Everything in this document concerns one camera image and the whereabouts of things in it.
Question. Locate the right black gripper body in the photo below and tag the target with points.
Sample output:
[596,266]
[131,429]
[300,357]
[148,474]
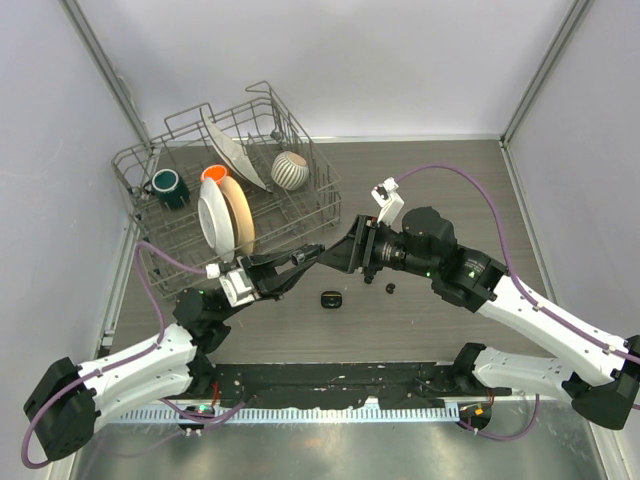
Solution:
[370,235]

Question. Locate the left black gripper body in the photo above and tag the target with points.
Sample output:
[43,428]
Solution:
[256,276]

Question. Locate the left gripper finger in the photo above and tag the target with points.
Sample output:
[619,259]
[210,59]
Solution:
[270,260]
[286,281]

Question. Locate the glossy black charging case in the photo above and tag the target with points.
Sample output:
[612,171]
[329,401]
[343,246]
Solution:
[331,299]

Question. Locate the dusty black oval case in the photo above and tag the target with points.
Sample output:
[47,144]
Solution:
[306,253]

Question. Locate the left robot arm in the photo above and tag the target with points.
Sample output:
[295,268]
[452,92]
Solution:
[72,402]

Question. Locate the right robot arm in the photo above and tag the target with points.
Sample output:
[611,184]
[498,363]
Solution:
[596,372]

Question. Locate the beige round plate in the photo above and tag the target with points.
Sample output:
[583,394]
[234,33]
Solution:
[242,218]

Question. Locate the white round plate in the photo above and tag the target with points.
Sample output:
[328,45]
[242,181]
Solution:
[215,220]

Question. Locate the orange cup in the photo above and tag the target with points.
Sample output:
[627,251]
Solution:
[216,173]

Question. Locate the striped ceramic bowl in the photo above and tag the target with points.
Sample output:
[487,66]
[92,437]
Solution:
[289,171]

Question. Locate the dark green mug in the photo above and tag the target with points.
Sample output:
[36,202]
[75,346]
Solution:
[169,188]

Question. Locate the grey tilted plate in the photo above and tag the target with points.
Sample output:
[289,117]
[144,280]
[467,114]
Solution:
[232,153]

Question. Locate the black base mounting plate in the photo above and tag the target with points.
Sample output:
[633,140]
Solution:
[336,385]

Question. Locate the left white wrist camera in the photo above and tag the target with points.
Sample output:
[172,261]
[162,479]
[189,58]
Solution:
[235,282]

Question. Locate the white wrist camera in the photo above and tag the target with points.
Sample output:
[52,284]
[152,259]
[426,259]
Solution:
[235,282]
[390,202]

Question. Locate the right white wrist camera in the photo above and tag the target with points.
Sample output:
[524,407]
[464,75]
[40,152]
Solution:
[390,202]

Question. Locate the grey wire dish rack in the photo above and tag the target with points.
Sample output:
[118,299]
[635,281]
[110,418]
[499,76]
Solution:
[264,127]

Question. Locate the white slotted cable duct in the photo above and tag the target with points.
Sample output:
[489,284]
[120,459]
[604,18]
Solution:
[370,412]

